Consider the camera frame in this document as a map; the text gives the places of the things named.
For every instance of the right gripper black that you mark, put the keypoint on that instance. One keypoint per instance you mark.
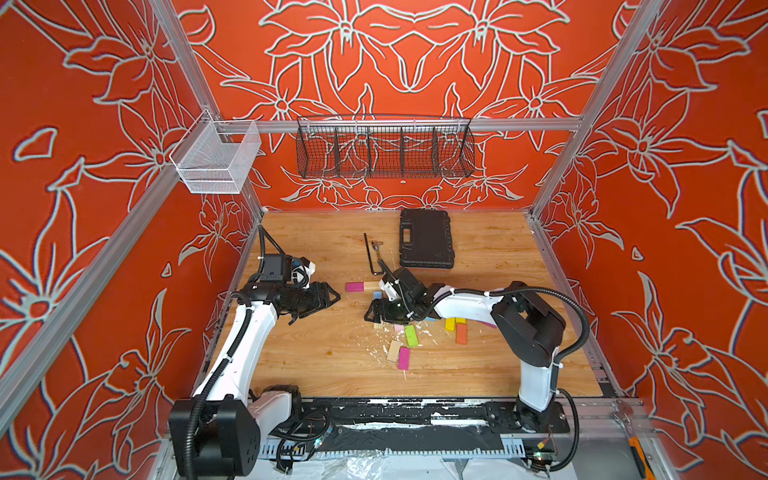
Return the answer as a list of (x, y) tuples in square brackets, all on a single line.
[(387, 313)]

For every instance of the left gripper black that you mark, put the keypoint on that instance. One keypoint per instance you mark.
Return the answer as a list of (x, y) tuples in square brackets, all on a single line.
[(319, 298)]

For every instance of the magenta block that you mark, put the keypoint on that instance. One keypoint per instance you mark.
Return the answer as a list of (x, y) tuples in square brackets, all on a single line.
[(355, 287), (403, 359), (489, 324)]

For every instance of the green block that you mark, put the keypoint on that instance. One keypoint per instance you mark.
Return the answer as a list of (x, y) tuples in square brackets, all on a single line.
[(411, 336)]

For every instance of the natural wood block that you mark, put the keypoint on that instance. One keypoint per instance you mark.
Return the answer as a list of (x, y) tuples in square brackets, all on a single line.
[(372, 286), (393, 351)]

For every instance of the black plastic tool case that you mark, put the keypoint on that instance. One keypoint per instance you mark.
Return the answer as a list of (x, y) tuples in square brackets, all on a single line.
[(425, 239)]

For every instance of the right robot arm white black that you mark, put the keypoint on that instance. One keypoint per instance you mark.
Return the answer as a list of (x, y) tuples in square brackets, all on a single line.
[(532, 328)]

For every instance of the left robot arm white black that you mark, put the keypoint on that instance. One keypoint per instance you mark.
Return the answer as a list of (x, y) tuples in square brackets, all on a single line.
[(218, 432)]

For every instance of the black hex key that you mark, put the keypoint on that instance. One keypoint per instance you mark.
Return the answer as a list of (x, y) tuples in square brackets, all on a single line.
[(370, 253)]

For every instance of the orange block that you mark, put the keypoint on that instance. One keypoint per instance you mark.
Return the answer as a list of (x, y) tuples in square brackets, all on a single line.
[(461, 334)]

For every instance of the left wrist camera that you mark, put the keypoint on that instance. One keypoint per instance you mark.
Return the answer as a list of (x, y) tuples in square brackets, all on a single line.
[(302, 270)]

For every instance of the green handled ratchet wrench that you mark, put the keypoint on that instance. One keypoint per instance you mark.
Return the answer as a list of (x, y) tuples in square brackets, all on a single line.
[(380, 269)]

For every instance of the black wire basket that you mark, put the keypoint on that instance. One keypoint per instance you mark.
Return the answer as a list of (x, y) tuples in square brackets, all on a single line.
[(373, 146)]

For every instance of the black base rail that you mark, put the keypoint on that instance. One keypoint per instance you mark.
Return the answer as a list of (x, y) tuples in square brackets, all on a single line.
[(499, 414)]

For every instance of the white wire basket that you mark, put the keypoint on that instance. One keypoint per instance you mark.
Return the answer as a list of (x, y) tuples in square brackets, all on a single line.
[(216, 156)]

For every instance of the orange handled tool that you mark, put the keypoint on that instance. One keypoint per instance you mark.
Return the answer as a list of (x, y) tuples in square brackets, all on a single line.
[(640, 459)]

